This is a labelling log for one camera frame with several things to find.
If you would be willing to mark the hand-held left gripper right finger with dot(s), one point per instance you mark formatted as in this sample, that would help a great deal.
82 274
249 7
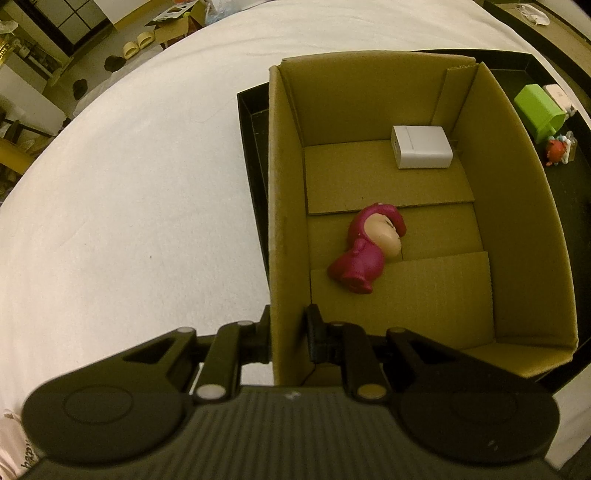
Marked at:
318 339

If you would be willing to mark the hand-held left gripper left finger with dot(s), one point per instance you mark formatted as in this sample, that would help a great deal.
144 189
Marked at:
258 341

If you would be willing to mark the pink doll figure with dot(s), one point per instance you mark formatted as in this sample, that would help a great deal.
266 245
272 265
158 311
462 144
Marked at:
364 258

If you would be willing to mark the white plug adapter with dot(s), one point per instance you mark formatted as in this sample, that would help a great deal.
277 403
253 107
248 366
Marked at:
422 147

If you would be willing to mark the black tray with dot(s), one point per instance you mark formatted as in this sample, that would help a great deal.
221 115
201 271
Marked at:
568 194

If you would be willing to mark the small red pig toy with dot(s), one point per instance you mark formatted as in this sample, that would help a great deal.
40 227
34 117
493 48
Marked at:
555 151

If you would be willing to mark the green block toy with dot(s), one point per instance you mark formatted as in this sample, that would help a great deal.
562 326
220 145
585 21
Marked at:
538 108

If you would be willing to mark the white square charger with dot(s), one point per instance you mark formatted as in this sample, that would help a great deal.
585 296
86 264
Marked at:
558 97

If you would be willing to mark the cream printed cloth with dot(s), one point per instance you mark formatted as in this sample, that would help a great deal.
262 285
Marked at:
14 452

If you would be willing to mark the dark slipper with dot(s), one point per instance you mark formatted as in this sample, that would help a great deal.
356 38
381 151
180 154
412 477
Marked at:
80 89
113 63

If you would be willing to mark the beige slipper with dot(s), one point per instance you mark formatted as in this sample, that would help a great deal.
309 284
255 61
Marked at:
130 50
147 40

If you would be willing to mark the blue plastic bag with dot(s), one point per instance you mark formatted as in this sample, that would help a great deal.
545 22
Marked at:
221 9

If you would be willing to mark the black framed sliding door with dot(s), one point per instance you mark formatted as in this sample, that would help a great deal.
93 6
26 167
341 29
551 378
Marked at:
69 21

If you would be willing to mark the white face mask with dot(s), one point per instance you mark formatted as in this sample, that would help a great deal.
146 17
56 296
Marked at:
533 13

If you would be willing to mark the black side table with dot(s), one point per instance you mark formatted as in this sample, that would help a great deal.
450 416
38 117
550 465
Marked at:
568 37

